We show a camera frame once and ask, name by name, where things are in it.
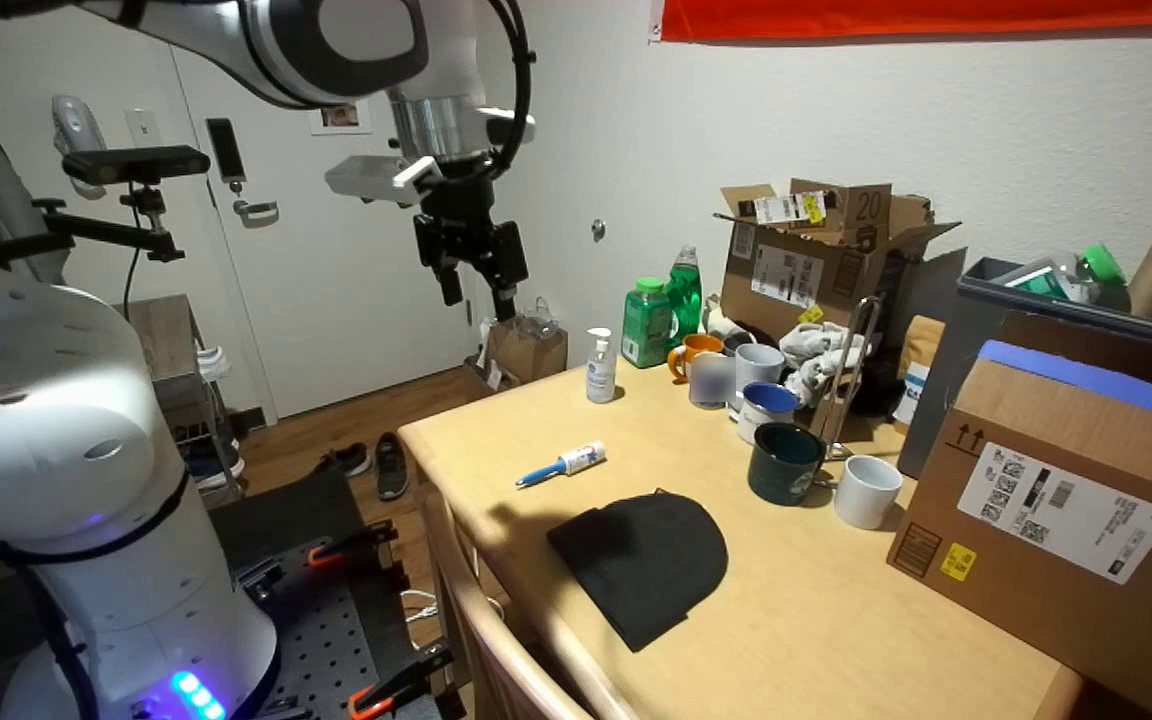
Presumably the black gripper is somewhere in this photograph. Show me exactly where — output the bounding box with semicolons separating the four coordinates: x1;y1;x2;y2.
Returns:
414;172;532;329

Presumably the lint roller with blue handle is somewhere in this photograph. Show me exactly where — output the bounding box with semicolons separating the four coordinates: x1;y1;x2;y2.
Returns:
512;441;611;491

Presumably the black beanie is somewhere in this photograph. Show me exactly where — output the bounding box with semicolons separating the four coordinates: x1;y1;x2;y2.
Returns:
543;486;731;657

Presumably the small cardboard box on floor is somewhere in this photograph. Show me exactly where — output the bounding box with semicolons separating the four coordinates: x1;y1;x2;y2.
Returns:
487;315;574;393

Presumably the white door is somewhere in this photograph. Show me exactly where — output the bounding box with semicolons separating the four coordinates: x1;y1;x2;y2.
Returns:
170;51;487;421

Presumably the clear hand sanitizer pump bottle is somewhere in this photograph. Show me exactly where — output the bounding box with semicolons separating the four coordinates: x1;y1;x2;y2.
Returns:
583;324;622;408

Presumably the green canister with green lid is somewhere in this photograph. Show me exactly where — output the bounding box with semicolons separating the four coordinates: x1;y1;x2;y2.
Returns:
622;274;675;372

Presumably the dark shoe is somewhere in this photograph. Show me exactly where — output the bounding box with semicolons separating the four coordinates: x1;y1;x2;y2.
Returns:
321;441;376;485
374;427;414;506

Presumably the orange mug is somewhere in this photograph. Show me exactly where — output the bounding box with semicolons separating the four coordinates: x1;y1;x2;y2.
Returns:
664;333;730;383

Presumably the blue patterned mug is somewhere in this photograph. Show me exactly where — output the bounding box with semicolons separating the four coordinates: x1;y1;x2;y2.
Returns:
690;347;741;410

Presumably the black door keypad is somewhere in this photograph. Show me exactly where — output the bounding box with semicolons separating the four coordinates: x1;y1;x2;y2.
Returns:
204;115;249;194

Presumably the plain white mug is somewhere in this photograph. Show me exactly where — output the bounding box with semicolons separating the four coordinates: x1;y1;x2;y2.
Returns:
731;338;794;394

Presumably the white mug with blue inside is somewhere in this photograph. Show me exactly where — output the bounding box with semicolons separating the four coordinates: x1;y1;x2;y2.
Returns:
724;381;809;442

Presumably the open cardboard box with labels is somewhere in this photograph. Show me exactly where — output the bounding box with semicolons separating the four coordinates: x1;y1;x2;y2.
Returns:
713;175;964;342

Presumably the crumpled white paper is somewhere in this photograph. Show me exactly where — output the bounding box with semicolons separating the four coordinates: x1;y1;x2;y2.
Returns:
781;320;877;404

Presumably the dark green mug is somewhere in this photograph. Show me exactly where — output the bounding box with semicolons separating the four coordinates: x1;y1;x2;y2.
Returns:
749;421;832;506

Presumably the wooden chair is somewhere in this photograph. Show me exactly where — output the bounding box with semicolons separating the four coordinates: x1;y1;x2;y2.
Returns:
414;479;594;720

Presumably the metal curved stand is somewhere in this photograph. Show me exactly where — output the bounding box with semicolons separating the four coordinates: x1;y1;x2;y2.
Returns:
809;292;888;448

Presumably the small white cup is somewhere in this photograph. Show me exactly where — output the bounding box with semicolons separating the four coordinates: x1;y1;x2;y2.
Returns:
830;452;909;530

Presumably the small tan carton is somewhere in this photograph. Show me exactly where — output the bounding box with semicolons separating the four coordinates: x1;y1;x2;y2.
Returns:
891;312;948;427

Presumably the dark grey trash bin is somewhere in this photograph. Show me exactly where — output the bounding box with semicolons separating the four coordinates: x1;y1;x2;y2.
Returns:
895;250;1152;479

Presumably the green item in bin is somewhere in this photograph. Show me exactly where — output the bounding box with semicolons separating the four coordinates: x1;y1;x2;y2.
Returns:
1071;241;1130;292

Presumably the dark brown board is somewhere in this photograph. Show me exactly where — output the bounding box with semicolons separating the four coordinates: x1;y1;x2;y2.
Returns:
992;307;1152;404

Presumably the cardboard box with blue tape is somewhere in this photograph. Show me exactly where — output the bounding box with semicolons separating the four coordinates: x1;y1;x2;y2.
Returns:
885;334;1152;714

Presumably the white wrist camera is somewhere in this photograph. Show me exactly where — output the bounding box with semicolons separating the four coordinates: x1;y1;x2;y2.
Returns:
323;150;445;211

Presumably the silver door handle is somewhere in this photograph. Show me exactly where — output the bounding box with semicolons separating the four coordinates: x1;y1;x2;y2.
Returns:
229;194;284;230

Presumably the orange handled clamp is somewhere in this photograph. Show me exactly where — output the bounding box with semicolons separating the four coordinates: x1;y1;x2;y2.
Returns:
299;520;406;576
350;644;453;720

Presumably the black camera on mount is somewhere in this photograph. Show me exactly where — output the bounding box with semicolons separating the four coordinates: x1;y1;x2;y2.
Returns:
62;138;217;188

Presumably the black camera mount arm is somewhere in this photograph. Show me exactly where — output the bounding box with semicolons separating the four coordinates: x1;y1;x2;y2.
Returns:
0;178;190;262

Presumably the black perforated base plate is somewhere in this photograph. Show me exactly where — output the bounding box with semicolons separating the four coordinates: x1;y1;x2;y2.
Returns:
209;464;466;720

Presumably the white wall intercom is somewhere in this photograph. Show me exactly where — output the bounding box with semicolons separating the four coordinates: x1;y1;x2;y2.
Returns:
49;93;111;202

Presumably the red wall banner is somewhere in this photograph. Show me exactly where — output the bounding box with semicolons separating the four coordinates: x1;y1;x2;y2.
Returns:
651;0;1152;48

